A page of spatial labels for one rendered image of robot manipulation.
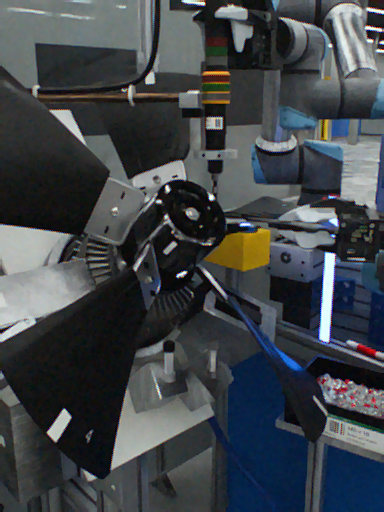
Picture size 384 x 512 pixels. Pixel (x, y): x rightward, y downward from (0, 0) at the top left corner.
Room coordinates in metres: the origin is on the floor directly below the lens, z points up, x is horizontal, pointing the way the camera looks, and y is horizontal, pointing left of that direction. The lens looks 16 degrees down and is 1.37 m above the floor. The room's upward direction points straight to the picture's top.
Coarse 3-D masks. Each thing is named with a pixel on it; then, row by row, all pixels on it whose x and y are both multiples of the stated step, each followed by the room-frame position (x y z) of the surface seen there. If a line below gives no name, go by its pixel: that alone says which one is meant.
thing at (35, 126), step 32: (0, 96) 0.73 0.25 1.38; (32, 96) 0.75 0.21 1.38; (0, 128) 0.72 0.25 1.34; (32, 128) 0.73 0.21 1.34; (64, 128) 0.75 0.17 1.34; (0, 160) 0.71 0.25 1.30; (32, 160) 0.72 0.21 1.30; (64, 160) 0.74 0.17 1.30; (96, 160) 0.75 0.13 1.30; (0, 192) 0.71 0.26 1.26; (32, 192) 0.72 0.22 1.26; (64, 192) 0.73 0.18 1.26; (96, 192) 0.75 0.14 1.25; (32, 224) 0.72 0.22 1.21; (64, 224) 0.74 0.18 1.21
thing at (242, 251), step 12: (228, 240) 1.26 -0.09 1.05; (240, 240) 1.23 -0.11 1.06; (252, 240) 1.24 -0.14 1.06; (264, 240) 1.27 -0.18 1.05; (216, 252) 1.29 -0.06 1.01; (228, 252) 1.26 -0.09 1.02; (240, 252) 1.23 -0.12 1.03; (252, 252) 1.24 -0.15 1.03; (264, 252) 1.27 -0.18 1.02; (228, 264) 1.26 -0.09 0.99; (240, 264) 1.23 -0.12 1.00; (252, 264) 1.24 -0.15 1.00; (264, 264) 1.28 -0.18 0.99
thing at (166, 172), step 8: (160, 168) 0.87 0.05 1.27; (168, 168) 0.86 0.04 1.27; (176, 168) 0.85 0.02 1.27; (136, 176) 0.87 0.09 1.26; (144, 176) 0.87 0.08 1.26; (152, 176) 0.86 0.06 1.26; (160, 176) 0.86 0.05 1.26; (168, 176) 0.85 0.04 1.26; (184, 176) 0.84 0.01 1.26; (136, 184) 0.86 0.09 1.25; (144, 184) 0.85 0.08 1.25; (152, 184) 0.85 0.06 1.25; (160, 184) 0.84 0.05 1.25; (152, 192) 0.84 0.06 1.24
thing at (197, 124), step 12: (180, 96) 0.85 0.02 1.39; (192, 96) 0.85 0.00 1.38; (192, 108) 0.84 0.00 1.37; (204, 108) 0.87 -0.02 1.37; (192, 120) 0.85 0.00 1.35; (204, 120) 0.87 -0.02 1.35; (192, 132) 0.85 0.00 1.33; (204, 132) 0.87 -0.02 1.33; (192, 144) 0.85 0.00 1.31; (204, 144) 0.87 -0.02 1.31; (204, 156) 0.82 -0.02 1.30; (216, 156) 0.82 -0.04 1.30; (228, 156) 0.82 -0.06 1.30
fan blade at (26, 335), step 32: (96, 288) 0.60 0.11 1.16; (128, 288) 0.64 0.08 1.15; (64, 320) 0.55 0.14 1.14; (96, 320) 0.58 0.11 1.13; (128, 320) 0.64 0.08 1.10; (0, 352) 0.48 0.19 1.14; (32, 352) 0.51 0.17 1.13; (64, 352) 0.53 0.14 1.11; (96, 352) 0.57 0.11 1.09; (128, 352) 0.64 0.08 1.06; (32, 384) 0.49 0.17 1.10; (64, 384) 0.52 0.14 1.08; (96, 384) 0.56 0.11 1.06; (32, 416) 0.48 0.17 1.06; (96, 416) 0.55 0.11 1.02; (64, 448) 0.50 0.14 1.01; (96, 448) 0.54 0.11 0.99
